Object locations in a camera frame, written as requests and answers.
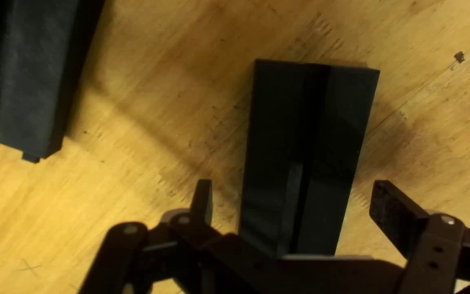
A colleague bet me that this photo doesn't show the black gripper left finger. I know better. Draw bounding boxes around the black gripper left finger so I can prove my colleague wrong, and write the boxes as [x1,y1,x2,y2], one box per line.
[78,179,269,294]

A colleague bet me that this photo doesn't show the short black grooved piece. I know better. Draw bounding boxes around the short black grooved piece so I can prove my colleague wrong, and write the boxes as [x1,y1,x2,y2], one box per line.
[238,58,381,259]

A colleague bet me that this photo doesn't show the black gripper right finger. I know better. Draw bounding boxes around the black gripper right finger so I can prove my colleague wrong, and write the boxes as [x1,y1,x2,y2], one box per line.
[368,179,470,294]

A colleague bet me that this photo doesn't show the long black grooved piece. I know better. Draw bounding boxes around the long black grooved piece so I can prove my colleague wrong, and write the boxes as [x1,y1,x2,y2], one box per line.
[0,0,107,166]

